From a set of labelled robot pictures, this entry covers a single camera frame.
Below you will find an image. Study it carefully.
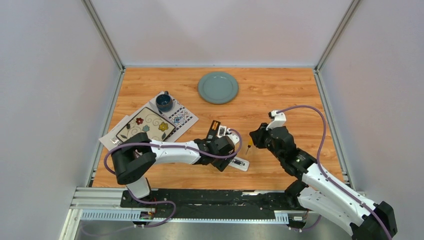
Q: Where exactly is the white remote with QR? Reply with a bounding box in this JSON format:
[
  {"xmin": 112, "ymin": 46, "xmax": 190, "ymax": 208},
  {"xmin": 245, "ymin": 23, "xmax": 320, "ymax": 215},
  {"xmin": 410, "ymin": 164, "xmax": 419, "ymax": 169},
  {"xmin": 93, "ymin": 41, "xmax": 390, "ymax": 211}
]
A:
[{"xmin": 216, "ymin": 125, "xmax": 227, "ymax": 138}]

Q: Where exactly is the white remote with batteries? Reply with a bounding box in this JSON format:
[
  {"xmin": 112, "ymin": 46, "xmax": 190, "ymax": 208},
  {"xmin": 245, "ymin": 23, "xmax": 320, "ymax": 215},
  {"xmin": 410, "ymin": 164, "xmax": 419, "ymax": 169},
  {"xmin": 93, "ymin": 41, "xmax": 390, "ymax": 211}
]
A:
[{"xmin": 228, "ymin": 156, "xmax": 250, "ymax": 172}]

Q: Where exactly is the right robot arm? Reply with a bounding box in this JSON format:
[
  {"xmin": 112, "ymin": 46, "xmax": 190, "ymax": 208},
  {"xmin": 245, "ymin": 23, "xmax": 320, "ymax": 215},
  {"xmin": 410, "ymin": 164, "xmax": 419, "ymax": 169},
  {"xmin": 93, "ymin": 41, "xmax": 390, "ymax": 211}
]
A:
[{"xmin": 249, "ymin": 123, "xmax": 398, "ymax": 240}]

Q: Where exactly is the floral square plate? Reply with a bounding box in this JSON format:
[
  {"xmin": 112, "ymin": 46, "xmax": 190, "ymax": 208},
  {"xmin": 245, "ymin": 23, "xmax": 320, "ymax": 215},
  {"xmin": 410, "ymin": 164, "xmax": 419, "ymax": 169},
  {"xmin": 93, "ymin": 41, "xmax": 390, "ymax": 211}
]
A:
[{"xmin": 115, "ymin": 107, "xmax": 176, "ymax": 142}]

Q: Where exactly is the yellow handled screwdriver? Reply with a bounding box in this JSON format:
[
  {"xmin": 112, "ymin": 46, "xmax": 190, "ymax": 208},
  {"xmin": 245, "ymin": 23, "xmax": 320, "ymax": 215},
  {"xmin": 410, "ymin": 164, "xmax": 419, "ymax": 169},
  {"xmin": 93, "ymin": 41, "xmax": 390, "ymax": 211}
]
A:
[{"xmin": 245, "ymin": 138, "xmax": 254, "ymax": 155}]

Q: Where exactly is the purple cable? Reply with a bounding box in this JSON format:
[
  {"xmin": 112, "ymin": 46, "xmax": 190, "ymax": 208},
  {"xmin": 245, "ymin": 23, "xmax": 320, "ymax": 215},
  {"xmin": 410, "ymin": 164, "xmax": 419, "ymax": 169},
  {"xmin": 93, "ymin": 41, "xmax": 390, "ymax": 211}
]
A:
[
  {"xmin": 103, "ymin": 129, "xmax": 243, "ymax": 176},
  {"xmin": 277, "ymin": 105, "xmax": 393, "ymax": 240}
]

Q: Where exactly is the dark blue cup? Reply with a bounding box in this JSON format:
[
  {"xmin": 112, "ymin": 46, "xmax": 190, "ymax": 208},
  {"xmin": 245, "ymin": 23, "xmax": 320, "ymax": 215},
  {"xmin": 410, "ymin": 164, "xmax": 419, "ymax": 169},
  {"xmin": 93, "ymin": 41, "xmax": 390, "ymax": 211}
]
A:
[{"xmin": 155, "ymin": 91, "xmax": 174, "ymax": 113}]

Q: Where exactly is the black remote control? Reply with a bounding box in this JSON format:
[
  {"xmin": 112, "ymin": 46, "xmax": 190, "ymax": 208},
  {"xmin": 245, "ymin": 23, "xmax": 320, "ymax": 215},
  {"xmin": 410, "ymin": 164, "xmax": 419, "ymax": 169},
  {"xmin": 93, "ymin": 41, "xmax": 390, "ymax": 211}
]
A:
[{"xmin": 206, "ymin": 120, "xmax": 221, "ymax": 140}]

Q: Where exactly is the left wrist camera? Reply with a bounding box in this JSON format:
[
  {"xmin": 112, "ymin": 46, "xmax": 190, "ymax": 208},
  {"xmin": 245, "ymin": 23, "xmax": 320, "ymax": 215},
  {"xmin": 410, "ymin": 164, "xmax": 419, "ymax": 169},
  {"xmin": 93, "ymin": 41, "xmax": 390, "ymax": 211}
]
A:
[{"xmin": 225, "ymin": 128, "xmax": 241, "ymax": 146}]

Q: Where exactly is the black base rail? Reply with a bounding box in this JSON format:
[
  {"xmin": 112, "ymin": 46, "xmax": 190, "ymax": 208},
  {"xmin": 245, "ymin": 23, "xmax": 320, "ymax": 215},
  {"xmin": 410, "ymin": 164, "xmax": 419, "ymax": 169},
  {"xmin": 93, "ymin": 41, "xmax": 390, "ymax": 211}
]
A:
[{"xmin": 119, "ymin": 188, "xmax": 307, "ymax": 220}]

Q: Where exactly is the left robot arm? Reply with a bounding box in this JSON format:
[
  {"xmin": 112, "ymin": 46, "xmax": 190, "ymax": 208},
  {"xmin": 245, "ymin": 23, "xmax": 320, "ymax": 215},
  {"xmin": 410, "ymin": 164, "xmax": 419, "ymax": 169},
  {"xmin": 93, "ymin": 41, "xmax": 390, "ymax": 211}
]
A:
[{"xmin": 106, "ymin": 129, "xmax": 242, "ymax": 208}]

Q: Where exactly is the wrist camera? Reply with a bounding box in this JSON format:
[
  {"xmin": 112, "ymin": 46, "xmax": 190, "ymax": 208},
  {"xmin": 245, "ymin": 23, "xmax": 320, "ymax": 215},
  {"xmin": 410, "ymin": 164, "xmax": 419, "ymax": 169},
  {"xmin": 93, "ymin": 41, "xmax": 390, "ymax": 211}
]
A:
[
  {"xmin": 225, "ymin": 128, "xmax": 241, "ymax": 146},
  {"xmin": 266, "ymin": 110, "xmax": 287, "ymax": 131}
]

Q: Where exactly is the patterned paper placemat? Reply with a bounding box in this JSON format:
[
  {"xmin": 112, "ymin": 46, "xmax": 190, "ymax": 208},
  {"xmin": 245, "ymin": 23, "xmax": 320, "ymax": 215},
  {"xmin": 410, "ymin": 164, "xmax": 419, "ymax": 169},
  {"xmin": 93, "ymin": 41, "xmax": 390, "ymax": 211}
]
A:
[{"xmin": 99, "ymin": 91, "xmax": 199, "ymax": 150}]

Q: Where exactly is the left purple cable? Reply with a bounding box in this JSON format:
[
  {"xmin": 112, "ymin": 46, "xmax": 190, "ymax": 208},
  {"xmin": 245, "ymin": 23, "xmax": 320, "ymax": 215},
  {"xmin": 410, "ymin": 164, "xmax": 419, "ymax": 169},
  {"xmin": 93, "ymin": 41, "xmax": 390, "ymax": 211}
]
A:
[{"xmin": 103, "ymin": 129, "xmax": 243, "ymax": 176}]

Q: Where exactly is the grey-green round plate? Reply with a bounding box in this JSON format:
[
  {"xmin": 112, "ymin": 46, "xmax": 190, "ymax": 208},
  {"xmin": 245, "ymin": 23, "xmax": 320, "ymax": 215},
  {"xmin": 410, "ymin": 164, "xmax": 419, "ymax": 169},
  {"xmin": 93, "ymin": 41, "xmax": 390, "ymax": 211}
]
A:
[{"xmin": 197, "ymin": 71, "xmax": 239, "ymax": 105}]

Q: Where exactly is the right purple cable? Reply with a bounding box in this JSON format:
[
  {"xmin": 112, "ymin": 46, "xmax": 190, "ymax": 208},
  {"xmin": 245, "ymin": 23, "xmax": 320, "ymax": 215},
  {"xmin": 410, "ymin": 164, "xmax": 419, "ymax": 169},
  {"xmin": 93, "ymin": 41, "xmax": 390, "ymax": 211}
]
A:
[{"xmin": 277, "ymin": 105, "xmax": 393, "ymax": 240}]

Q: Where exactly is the metal fork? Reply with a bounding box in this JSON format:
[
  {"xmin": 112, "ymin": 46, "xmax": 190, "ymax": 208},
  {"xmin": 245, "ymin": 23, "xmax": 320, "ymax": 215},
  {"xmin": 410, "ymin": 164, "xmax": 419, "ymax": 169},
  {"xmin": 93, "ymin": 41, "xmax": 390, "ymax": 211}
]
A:
[{"xmin": 111, "ymin": 137, "xmax": 121, "ymax": 145}]

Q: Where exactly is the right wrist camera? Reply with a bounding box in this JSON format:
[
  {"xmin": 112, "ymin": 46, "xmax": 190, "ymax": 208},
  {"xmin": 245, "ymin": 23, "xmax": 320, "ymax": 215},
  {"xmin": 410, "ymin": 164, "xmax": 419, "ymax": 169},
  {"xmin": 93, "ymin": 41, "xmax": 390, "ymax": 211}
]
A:
[{"xmin": 266, "ymin": 110, "xmax": 287, "ymax": 131}]

